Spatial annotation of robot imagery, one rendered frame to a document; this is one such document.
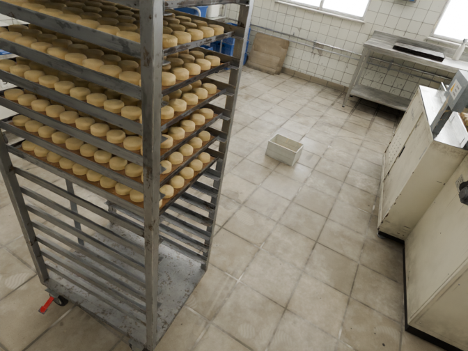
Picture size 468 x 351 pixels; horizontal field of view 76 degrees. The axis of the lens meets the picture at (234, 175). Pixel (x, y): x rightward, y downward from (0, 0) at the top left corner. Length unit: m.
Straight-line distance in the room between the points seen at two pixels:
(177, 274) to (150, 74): 1.20
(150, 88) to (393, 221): 2.03
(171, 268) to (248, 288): 0.46
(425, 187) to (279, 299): 1.15
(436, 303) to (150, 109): 1.61
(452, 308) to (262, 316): 0.91
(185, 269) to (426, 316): 1.25
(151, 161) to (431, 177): 1.82
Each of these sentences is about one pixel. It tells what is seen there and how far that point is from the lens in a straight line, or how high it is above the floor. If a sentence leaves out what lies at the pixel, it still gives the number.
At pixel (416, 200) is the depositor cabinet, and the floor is 0.43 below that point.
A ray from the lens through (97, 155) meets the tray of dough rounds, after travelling 0.97.
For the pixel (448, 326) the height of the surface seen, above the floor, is 0.20.
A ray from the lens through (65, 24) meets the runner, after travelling 0.81.
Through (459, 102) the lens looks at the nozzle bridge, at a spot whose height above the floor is 1.08.
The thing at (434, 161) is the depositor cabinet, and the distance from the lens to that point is 2.17.
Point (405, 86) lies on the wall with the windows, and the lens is 5.38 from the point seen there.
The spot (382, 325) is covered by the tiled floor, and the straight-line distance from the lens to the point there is 2.04.
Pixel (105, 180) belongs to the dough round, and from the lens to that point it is 1.02.
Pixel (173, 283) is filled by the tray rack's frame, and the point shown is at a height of 0.15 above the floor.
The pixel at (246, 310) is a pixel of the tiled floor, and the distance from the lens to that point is 1.77.
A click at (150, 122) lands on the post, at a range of 0.68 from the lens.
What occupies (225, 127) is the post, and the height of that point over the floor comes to 1.00.
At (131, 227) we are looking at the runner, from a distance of 0.99.
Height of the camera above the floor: 1.50
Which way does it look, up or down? 35 degrees down
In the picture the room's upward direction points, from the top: 11 degrees clockwise
